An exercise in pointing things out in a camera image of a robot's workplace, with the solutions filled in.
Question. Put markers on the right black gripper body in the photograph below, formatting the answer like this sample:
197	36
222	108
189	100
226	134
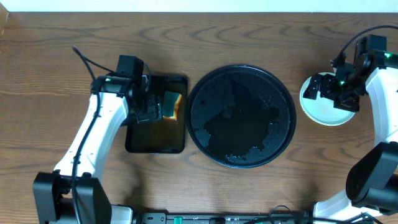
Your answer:
344	91

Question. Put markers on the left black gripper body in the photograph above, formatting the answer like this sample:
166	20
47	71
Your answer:
154	109

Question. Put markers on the green and yellow sponge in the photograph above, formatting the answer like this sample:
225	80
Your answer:
170	107

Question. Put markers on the light blue plate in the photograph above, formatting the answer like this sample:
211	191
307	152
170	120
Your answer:
321	110

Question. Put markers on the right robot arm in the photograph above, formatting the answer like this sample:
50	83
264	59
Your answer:
371	185

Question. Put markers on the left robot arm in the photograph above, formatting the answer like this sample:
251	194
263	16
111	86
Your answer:
72	192

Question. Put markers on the black rectangular tray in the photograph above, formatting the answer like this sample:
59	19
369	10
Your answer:
164	136

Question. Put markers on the black round tray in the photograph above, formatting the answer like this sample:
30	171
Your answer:
241	116

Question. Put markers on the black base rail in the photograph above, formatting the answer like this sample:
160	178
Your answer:
215	218

